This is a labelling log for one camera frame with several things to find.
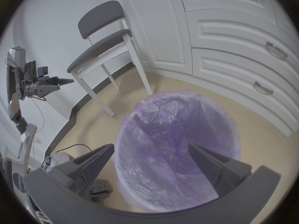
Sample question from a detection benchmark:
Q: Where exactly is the white trash bin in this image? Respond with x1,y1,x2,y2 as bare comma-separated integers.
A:
116,95,241,213

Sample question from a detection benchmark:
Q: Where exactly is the grey and white chair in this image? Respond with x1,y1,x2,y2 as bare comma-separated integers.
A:
67,0,153,117

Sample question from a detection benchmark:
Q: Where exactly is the black cable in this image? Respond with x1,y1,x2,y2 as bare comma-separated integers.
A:
29,96,45,133
42,143,93,168

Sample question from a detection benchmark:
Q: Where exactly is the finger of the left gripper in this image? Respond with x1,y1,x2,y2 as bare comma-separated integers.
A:
48,77,75,86
42,85,61,93

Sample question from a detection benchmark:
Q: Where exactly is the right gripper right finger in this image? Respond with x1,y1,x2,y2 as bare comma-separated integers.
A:
188,143,253,196

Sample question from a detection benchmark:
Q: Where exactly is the purple plastic bag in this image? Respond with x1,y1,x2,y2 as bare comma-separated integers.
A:
114,90,241,213

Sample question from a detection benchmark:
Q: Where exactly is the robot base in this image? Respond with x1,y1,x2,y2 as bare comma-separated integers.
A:
0,123,114,224

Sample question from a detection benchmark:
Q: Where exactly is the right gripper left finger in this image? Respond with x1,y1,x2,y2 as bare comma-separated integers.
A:
50,143,115,197

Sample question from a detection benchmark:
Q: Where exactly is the white wardrobe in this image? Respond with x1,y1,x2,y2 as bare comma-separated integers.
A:
117,0,299,137

